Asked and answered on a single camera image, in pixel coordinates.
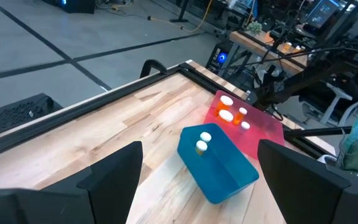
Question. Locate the wooden background table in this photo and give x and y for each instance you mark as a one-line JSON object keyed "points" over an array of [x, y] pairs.
{"points": [[259, 46]]}

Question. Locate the wide orange pill bottle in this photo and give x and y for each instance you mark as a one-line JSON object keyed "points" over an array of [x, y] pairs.
{"points": [[225, 115]]}

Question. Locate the black table clamp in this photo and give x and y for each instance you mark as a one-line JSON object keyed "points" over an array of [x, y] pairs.
{"points": [[152, 65]]}

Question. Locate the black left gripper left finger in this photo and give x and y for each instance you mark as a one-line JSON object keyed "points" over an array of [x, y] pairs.
{"points": [[73, 202]]}

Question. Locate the blue plastic bin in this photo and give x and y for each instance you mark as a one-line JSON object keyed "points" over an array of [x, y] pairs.
{"points": [[222, 174]]}

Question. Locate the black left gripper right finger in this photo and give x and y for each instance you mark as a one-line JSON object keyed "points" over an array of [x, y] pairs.
{"points": [[315, 196]]}

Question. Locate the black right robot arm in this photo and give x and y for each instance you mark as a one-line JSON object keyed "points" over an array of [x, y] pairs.
{"points": [[306, 76]]}

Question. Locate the red cloth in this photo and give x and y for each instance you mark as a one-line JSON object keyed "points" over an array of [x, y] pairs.
{"points": [[266, 133]]}

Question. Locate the orange pill bottle with label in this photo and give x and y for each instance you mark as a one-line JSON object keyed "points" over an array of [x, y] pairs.
{"points": [[225, 101]]}

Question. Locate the computer tower with blue fan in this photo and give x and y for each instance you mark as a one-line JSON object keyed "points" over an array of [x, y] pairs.
{"points": [[221, 57]]}

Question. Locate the white ball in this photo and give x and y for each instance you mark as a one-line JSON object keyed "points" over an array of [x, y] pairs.
{"points": [[205, 137], [240, 116], [201, 145], [245, 125]]}

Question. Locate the black metal table frame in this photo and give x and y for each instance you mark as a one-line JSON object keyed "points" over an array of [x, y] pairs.
{"points": [[73, 105]]}

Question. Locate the white office chair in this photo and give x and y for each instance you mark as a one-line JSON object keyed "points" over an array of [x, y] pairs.
{"points": [[337, 102]]}

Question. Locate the background computer monitor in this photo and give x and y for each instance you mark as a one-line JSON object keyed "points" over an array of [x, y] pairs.
{"points": [[322, 12]]}

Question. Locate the black computer tower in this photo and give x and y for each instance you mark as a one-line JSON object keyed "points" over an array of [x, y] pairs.
{"points": [[73, 5]]}

